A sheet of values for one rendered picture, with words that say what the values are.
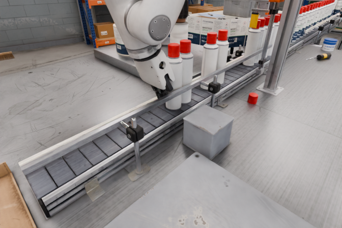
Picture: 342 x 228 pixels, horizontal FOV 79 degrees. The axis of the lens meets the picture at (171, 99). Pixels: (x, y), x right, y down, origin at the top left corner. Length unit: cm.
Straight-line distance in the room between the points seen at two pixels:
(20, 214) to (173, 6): 50
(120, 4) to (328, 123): 73
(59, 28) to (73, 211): 473
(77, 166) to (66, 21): 467
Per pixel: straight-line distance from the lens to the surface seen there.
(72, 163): 54
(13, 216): 57
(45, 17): 504
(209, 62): 74
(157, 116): 64
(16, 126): 84
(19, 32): 506
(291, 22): 89
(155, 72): 51
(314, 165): 67
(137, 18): 40
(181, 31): 99
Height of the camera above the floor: 125
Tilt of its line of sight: 31 degrees down
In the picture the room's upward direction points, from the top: straight up
